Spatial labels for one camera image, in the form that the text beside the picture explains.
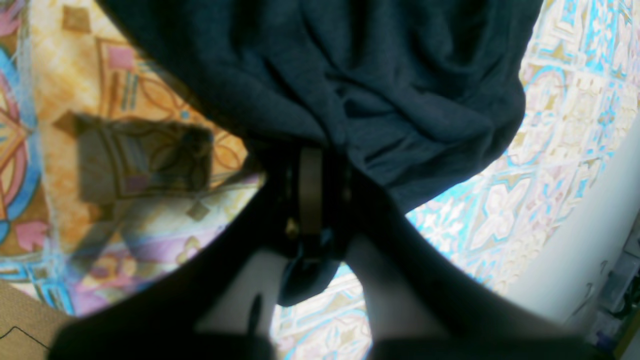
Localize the patterned tablecloth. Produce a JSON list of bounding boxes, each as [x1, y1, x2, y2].
[[1, 0, 639, 360]]

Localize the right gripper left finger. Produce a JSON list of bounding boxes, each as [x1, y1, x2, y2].
[[48, 148, 325, 360]]

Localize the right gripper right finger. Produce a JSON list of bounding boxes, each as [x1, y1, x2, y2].
[[325, 155, 598, 360]]

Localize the black t-shirt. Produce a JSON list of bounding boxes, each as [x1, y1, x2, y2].
[[95, 0, 545, 308]]

